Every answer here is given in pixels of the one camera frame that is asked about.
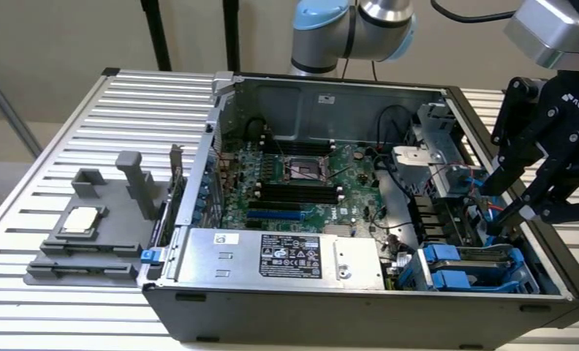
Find metal disk bay cage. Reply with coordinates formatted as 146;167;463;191
390;102;474;199

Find disk in blue caddy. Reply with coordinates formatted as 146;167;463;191
418;244;535;294

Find black expansion slot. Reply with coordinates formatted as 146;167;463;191
248;201;302;212
244;220;300;230

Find blue expansion slot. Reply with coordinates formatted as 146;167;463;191
247;210;304;222

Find green motherboard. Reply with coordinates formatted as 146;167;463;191
215;140;414;254

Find silver chipset heatsink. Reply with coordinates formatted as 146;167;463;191
324;224;358;237

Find CPU socket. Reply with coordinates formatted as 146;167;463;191
279;155;335;184

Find black open PC case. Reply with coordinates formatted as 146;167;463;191
140;71;579;344

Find silver power supply unit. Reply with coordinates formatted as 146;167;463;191
172;228;386;292

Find black stand pole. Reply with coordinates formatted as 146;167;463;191
222;0;243;73
144;0;174;72

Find blue case latch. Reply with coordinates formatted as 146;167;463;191
142;247;164;265

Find grey parts rack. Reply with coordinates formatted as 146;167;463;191
24;151;170;288

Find silver CPU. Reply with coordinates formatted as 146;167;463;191
61;205;107;234

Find blue disk wire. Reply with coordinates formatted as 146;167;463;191
467;174;509;222

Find red and black disk wire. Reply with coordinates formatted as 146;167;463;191
429;164;486;200

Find black looped cable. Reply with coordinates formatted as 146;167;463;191
375;104;421;149

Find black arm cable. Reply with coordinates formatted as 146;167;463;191
429;0;518;23

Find black power cable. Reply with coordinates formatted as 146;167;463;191
246;116;270;142

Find grey case hinge bracket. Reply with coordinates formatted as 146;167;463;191
211;71;244;99

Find grey metal frame bar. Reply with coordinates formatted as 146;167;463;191
0;54;43;159

